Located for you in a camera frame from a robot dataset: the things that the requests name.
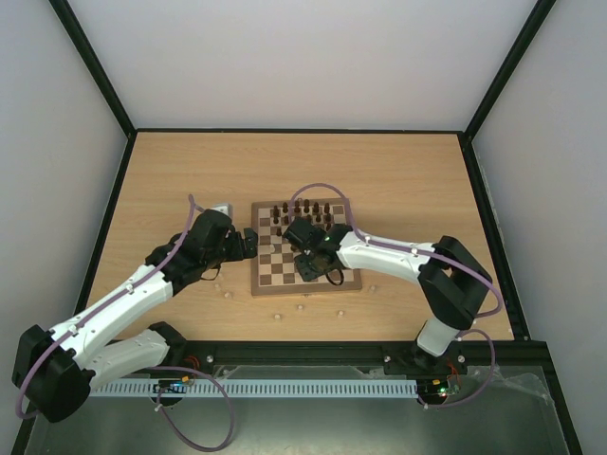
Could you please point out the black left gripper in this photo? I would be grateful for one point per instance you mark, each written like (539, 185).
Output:
(251, 245)

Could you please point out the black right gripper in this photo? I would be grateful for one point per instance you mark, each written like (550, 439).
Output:
(308, 262)

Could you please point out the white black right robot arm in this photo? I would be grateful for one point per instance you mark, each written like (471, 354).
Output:
(454, 284)

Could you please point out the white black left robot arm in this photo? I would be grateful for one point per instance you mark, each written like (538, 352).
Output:
(56, 369)

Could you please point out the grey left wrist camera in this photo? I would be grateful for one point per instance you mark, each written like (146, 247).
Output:
(225, 208)

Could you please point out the black front mounting rail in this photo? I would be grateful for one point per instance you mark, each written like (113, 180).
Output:
(390, 355)

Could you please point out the light blue slotted cable duct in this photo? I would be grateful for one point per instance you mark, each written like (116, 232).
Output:
(262, 388)

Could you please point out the black left frame post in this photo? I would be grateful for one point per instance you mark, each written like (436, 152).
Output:
(79, 39)

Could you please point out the black frame post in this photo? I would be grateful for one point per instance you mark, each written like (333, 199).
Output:
(79, 39)
(521, 44)

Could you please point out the black right frame post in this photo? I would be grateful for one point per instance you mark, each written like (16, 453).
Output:
(521, 44)

